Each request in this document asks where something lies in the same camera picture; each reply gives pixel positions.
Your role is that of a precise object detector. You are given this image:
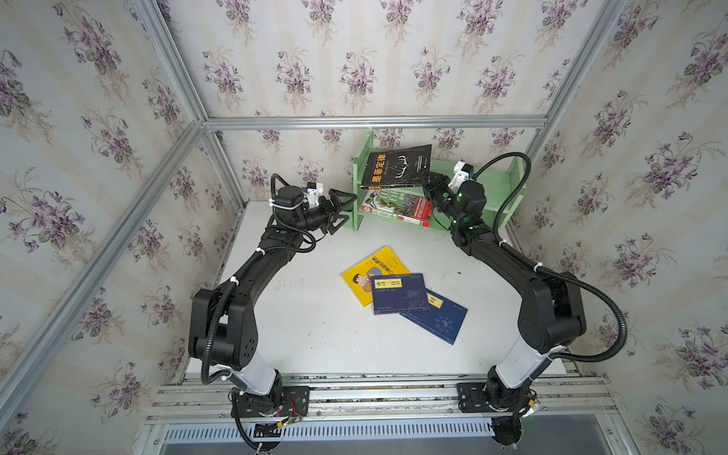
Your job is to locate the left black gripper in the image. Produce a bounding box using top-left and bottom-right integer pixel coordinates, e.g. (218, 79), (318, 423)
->
(294, 190), (355, 235)

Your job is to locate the green red plant book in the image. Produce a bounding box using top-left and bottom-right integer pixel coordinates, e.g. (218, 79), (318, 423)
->
(359, 189), (432, 228)

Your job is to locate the black book gold title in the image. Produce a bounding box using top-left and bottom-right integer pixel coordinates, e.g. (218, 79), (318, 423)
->
(359, 144), (432, 190)

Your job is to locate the yellow cartoon book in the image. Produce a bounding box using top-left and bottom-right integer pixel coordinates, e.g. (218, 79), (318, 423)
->
(341, 246), (410, 307)

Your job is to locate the dark blue hardcover book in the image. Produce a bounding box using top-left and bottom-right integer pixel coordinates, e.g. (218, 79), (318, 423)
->
(372, 273), (430, 316)

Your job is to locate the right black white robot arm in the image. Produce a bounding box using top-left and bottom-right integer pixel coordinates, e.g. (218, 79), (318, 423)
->
(418, 152), (629, 411)

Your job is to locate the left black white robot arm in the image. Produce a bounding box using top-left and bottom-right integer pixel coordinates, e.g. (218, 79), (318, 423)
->
(188, 174), (356, 401)

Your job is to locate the green wooden bookshelf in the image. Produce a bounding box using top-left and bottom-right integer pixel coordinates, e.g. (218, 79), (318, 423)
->
(351, 133), (530, 232)

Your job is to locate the blue thin booklet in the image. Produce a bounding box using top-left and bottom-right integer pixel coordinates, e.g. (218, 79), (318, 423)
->
(402, 289), (468, 345)

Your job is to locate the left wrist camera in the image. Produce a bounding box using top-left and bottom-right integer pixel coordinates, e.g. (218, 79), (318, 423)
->
(304, 182), (324, 209)

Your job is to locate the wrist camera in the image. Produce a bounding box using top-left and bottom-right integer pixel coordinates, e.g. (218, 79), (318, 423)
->
(304, 182), (324, 209)
(449, 161), (475, 193)

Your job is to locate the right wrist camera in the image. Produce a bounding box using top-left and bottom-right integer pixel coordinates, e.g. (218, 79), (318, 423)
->
(449, 161), (475, 193)

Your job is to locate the aluminium frame horizontal bar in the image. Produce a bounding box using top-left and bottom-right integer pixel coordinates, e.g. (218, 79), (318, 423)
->
(203, 115), (547, 131)

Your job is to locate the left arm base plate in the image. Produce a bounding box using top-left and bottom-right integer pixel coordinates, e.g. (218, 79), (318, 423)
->
(229, 386), (311, 419)

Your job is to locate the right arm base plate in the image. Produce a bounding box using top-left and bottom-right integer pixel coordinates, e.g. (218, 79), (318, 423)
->
(456, 381), (499, 413)

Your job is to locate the white slotted cable duct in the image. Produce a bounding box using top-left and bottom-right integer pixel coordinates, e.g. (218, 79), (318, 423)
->
(163, 417), (495, 445)

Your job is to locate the aluminium mounting rail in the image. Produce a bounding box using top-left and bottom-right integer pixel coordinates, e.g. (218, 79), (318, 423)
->
(142, 375), (618, 425)

